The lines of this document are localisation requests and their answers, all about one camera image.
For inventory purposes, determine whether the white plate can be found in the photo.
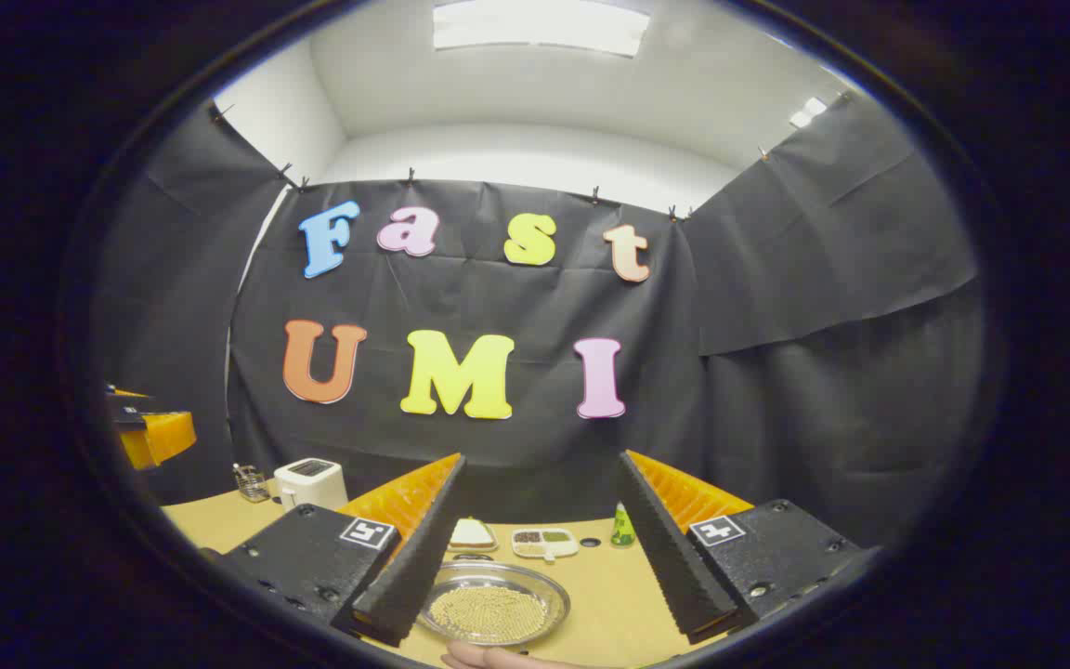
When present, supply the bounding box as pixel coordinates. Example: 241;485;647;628
447;518;500;554

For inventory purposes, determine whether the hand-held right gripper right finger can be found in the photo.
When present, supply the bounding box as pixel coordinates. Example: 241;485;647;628
616;450;870;645

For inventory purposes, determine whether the white divided dish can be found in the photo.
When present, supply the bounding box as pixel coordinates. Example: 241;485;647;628
511;527;581;563

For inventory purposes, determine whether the pile of yellow soybeans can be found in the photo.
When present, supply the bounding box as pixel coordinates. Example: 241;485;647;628
430;585;550;642

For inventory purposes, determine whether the white toaster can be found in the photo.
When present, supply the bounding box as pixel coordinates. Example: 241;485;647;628
274;458;349;512

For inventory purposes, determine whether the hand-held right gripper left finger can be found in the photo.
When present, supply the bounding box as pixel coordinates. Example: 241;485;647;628
219;453;468;649

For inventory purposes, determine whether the black backdrop cloth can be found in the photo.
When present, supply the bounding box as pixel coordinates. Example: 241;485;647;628
94;93;986;549

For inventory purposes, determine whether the large ceiling light panel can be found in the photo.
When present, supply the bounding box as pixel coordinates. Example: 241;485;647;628
433;0;652;57

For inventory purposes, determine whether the steel pot with black handles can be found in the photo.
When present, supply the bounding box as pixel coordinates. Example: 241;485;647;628
419;556;571;647

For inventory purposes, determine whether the metal wire utensil holder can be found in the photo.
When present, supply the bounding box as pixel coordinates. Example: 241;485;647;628
232;463;271;504

